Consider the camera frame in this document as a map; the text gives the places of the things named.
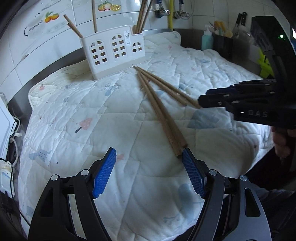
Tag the red-knob water valve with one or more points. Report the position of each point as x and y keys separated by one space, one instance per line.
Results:
x=162 y=12

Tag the white quilted mat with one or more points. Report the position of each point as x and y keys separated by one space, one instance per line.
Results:
x=148 y=196

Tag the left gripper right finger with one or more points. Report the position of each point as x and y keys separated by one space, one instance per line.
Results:
x=232 y=209

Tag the black utensil cup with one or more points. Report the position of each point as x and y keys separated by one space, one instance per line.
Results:
x=224 y=46

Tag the white power strip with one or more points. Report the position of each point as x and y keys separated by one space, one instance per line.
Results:
x=6 y=172

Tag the black-handled cleaver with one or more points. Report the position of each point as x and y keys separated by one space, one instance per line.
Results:
x=236 y=26

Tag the wooden chopstick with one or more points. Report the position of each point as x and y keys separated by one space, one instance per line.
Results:
x=191 y=101
x=72 y=26
x=170 y=89
x=140 y=20
x=142 y=17
x=160 y=115
x=146 y=14
x=93 y=7
x=182 y=143

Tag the chrome water valve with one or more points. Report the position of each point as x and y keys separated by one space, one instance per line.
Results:
x=183 y=15

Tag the person's right hand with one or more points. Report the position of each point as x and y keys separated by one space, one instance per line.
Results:
x=284 y=141

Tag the black-handled knife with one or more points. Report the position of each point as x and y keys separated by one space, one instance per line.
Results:
x=243 y=21

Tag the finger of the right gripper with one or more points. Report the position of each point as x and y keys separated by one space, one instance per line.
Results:
x=247 y=87
x=216 y=100

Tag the white plastic utensil holder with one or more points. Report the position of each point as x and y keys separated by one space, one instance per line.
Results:
x=113 y=50

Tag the teal soap bottle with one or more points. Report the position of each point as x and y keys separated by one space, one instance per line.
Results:
x=207 y=39

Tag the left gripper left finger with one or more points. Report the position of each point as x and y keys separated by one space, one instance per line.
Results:
x=52 y=219

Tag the white microwave oven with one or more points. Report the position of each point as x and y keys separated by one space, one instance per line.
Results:
x=7 y=127

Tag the green plastic basket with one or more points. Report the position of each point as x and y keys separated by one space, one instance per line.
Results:
x=265 y=66

